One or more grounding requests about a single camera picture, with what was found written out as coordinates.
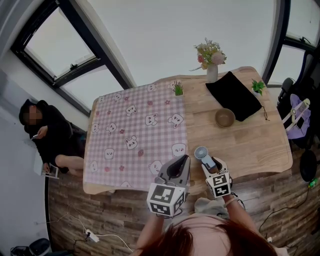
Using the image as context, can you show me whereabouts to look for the low wooden table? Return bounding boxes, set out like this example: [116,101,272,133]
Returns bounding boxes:
[82,66,294,196]

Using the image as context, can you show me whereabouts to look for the white framed tablet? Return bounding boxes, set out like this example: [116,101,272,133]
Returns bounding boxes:
[42,162,60,180]

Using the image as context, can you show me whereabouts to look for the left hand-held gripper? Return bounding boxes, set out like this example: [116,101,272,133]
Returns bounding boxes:
[146,154,191,217]

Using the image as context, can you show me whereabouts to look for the black floor cable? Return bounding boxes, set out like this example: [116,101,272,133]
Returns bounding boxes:
[258,187,313,232]

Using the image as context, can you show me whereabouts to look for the white power strip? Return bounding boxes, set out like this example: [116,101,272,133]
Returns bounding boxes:
[83,228,100,243]

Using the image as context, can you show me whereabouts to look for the olive brown bowl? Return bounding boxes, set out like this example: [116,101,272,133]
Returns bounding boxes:
[215,107,236,128]

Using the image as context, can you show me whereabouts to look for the white vase with flowers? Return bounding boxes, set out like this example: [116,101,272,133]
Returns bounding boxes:
[188,37,228,83]

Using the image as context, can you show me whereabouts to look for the light blue handheld fan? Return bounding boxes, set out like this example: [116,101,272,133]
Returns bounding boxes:
[194,146,217,171]

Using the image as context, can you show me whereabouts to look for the black office chair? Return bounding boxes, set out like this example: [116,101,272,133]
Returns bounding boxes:
[276,51,320,151]

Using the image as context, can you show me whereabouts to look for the white floor cable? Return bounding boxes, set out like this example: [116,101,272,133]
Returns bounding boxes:
[34,213,135,253]

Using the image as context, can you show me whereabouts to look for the pink wrist band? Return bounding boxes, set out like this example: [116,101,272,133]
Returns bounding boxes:
[223,196,238,207]

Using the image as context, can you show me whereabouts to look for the person's beige trousers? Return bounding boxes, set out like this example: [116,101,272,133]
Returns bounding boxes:
[194,197,230,218]

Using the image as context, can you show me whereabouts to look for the black-framed window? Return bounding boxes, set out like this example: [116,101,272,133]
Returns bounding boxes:
[9,0,320,117]

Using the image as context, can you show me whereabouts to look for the white flat box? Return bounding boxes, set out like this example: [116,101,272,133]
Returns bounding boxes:
[33,153,46,176]

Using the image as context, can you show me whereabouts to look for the person's right forearm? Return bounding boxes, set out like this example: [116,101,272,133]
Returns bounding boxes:
[223,193,258,232]

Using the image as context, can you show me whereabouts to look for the black drawstring pouch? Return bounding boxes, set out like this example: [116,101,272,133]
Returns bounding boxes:
[205,71,271,123]

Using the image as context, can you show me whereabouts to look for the dark grey floor appliance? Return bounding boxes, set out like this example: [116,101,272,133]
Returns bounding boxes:
[9,238,52,256]

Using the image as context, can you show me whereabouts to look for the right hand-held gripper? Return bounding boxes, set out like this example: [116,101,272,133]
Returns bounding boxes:
[201,157,233,199]

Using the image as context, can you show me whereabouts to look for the small potted grass plant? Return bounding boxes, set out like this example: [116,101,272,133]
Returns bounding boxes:
[173,80,185,97]

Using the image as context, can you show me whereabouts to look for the person's left forearm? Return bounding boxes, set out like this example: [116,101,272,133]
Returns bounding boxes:
[136,215,167,251]

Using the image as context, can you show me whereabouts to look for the small potted leafy plant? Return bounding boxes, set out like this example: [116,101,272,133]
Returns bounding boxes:
[251,79,267,97]

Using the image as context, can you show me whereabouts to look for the pink checked bear tablecloth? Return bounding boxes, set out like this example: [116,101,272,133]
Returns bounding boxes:
[83,80,192,188]

